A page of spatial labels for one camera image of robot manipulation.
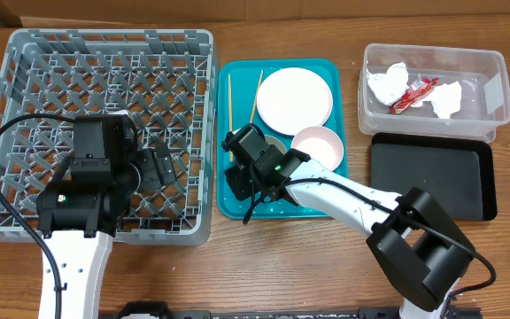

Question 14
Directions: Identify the grey bowl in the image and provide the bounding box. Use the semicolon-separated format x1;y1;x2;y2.
265;135;287;154

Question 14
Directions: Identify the right wooden chopstick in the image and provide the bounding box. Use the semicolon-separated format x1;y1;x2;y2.
249;70;264;124

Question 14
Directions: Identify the red snack wrapper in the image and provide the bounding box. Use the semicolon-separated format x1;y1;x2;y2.
390;78;439;115

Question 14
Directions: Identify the teal plastic serving tray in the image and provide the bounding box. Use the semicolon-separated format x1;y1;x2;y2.
214;58;345;220

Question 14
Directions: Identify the left wooden chopstick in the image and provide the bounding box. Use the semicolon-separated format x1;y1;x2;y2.
228;73;234;163

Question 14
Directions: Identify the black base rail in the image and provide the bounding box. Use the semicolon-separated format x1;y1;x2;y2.
99;300;484;319

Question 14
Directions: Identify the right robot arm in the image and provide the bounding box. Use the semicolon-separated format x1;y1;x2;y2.
221;124;475;318

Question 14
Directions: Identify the grey plastic dishwasher rack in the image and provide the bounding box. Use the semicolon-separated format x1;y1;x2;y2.
0;29;220;245

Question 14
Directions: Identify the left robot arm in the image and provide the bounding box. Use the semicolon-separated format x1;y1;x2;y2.
36;113;176;318

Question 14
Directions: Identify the large white plate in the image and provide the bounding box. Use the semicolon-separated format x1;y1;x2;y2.
257;67;334;136

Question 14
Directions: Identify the black rectangular tray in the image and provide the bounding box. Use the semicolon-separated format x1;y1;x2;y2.
370;133;498;221

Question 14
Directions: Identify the clear plastic waste bin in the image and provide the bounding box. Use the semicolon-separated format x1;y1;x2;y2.
358;43;510;143

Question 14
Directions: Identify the white tissue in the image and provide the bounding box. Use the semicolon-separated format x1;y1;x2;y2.
367;62;409;105
423;82;462;119

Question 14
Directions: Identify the wooden chopstick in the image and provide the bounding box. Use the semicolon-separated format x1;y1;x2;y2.
249;70;264;124
228;73;234;163

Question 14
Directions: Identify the small pink white bowl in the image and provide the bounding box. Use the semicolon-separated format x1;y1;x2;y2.
290;126;344;171

